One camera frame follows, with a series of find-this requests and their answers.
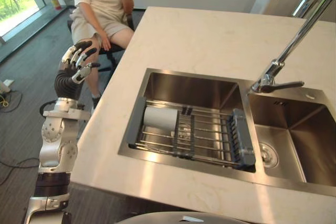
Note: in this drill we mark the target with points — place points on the clear drinking glass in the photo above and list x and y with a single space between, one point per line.
183 133

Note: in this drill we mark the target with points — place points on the silver robot torso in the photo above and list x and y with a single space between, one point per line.
162 218

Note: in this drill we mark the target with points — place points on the grey sink drying rack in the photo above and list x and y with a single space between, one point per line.
242 140

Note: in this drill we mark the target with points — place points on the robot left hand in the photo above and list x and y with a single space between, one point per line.
65 83

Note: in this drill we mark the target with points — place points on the stainless steel double sink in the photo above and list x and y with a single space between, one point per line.
302 140

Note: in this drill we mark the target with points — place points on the black chair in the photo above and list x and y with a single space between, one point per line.
115 48

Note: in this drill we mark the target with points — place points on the black mesh waste bin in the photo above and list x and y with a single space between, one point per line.
68 0

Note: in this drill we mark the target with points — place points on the person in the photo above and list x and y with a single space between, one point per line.
99 3

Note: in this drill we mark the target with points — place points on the chrome sink faucet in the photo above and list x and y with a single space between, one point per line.
286 51

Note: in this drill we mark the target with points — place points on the steel sink drain strainer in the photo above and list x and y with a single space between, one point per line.
268 154

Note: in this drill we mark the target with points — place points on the white cup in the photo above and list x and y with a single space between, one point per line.
160 117

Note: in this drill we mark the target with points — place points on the white power strip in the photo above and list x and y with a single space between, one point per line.
8 82

